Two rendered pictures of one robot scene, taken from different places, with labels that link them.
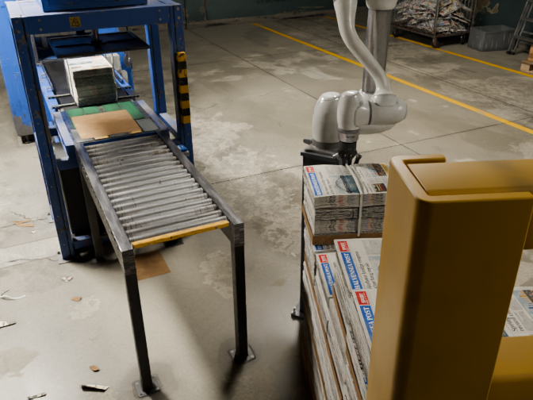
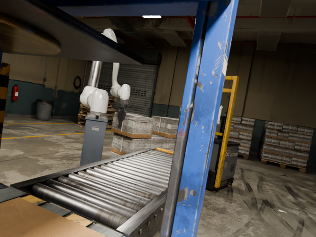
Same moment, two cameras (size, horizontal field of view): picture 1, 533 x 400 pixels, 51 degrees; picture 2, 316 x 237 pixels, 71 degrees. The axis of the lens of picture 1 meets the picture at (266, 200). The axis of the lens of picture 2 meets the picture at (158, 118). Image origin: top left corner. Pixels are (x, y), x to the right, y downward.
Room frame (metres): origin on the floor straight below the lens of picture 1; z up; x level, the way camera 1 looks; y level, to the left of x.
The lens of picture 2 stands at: (3.57, 1.66, 1.20)
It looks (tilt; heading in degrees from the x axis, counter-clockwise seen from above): 3 degrees down; 227
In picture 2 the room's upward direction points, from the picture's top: 9 degrees clockwise
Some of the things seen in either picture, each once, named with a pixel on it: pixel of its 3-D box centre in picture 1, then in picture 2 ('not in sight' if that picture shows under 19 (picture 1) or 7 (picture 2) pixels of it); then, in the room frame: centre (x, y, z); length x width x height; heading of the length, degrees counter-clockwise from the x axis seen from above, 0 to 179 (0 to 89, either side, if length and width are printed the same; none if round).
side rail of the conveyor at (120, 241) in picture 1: (99, 197); (181, 189); (2.55, 0.86, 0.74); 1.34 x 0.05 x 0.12; 25
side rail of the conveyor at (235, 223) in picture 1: (192, 178); (110, 168); (2.76, 0.40, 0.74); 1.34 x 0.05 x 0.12; 25
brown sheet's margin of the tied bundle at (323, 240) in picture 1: (325, 221); (138, 134); (2.05, -0.25, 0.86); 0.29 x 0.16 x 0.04; 5
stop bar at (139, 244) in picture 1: (182, 234); (178, 153); (2.05, 0.37, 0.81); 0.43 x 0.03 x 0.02; 115
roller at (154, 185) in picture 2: (137, 167); (128, 180); (2.83, 0.72, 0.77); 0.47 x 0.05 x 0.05; 115
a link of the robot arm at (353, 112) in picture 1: (353, 109); (124, 91); (2.23, -0.37, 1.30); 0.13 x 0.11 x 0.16; 92
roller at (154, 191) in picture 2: (135, 163); (122, 183); (2.89, 0.74, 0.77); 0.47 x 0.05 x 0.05; 115
